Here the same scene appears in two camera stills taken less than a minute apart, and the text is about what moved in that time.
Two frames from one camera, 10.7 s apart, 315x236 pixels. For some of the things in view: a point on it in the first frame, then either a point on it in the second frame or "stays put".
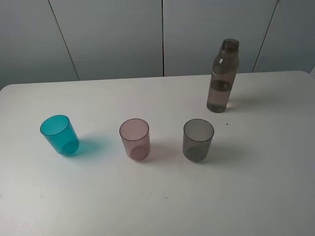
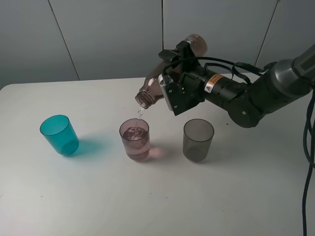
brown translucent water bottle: [225, 72] to [152, 91]
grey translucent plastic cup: [197, 137] stays put
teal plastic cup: [58, 129] stays put
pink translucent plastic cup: [135, 134] stays put
